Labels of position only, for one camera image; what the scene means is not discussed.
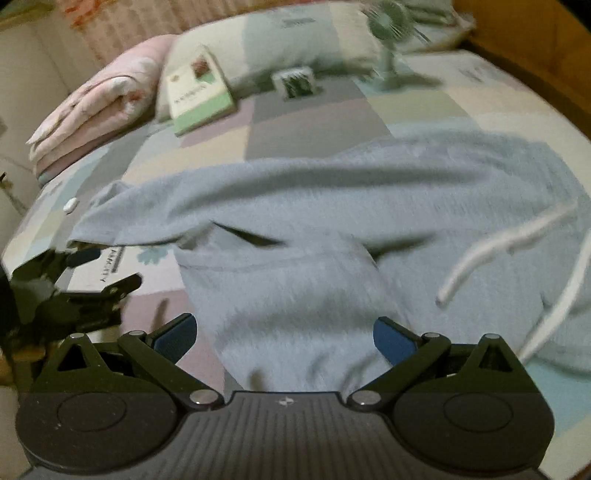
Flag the pink floral folded quilt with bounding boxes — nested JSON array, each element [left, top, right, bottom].
[[25, 34, 176, 176]]

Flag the patterned curtain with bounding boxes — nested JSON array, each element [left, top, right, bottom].
[[0, 0, 185, 51]]

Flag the patchwork pillow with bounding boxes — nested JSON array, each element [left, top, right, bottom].
[[157, 0, 384, 121], [406, 0, 476, 51]]

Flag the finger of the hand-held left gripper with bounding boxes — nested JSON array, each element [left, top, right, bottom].
[[60, 273, 141, 306], [69, 247, 102, 267]]

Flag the green desk fan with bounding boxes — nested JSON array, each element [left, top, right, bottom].
[[362, 0, 444, 93]]

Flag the wooden headboard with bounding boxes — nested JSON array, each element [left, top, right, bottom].
[[452, 0, 591, 134]]

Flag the grey sweatpants with white drawstring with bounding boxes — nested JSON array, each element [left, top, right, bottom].
[[69, 131, 591, 393]]

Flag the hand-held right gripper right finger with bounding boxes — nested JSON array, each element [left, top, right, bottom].
[[346, 316, 543, 411]]

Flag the green and white book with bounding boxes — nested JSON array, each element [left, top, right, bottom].
[[167, 45, 237, 137]]

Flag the small printed tissue pack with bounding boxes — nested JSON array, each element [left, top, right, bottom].
[[272, 66, 317, 99]]

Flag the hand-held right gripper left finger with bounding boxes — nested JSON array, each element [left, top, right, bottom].
[[37, 313, 223, 411]]

